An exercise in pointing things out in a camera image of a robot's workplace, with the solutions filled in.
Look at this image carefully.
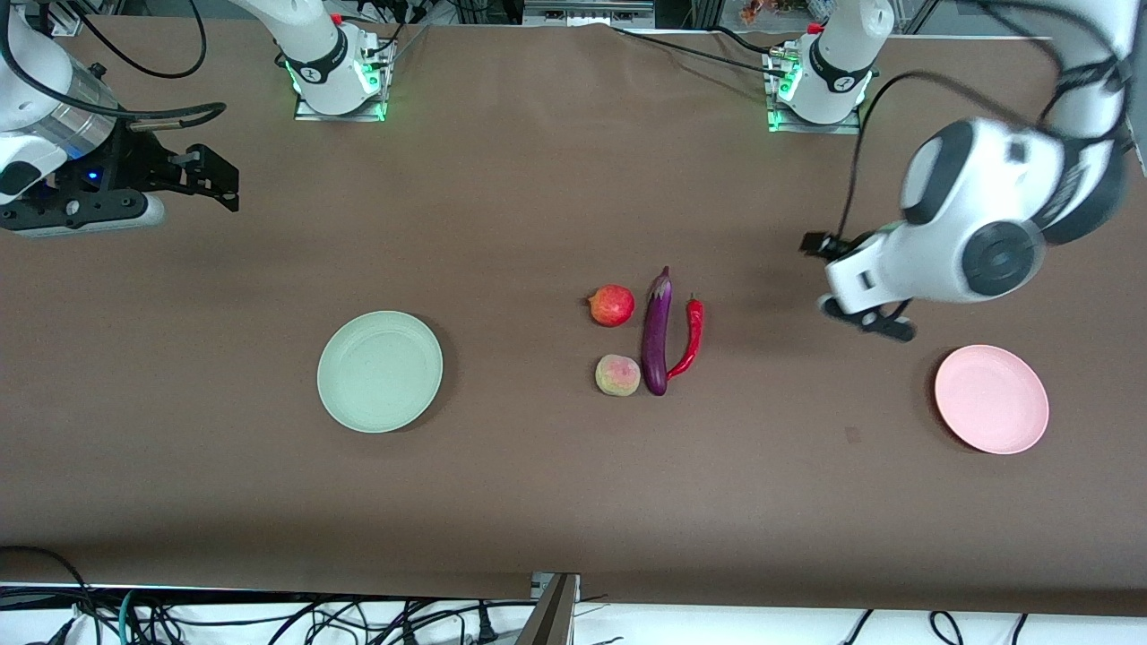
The red chili pepper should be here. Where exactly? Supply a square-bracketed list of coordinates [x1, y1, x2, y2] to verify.
[666, 295, 705, 381]

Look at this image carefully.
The purple eggplant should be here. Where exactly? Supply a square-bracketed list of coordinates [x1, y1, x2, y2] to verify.
[640, 265, 673, 397]

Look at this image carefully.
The red pomegranate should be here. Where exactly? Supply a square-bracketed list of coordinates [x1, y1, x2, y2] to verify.
[587, 284, 636, 328]

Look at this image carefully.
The yellow pink peach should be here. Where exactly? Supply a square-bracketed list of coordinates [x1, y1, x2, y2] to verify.
[595, 354, 642, 397]

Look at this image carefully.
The pink round plate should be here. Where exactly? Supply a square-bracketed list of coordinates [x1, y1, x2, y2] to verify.
[934, 344, 1050, 456]

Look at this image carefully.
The pale green round plate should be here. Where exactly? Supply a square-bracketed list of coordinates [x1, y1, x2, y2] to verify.
[316, 310, 444, 434]

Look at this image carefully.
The brown table mat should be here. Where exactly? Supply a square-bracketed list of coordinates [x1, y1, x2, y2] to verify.
[0, 16, 1147, 619]

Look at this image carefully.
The silver metal equipment box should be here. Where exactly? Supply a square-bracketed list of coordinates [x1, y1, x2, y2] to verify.
[522, 0, 657, 28]

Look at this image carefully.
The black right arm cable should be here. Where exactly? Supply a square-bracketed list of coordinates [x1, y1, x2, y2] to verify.
[0, 0, 227, 135]

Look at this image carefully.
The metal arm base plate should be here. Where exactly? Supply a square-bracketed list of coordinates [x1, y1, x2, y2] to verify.
[764, 49, 863, 136]
[293, 36, 390, 123]

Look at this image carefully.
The black cable on mat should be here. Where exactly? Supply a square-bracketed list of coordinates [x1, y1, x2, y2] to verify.
[609, 25, 789, 77]

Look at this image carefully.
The thick black floor cable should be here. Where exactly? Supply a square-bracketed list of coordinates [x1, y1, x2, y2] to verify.
[0, 545, 101, 645]

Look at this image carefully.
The teal cable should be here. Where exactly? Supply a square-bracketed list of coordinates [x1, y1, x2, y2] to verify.
[115, 589, 162, 645]

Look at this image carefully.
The aluminium profile post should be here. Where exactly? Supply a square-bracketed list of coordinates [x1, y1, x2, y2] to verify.
[515, 572, 582, 645]

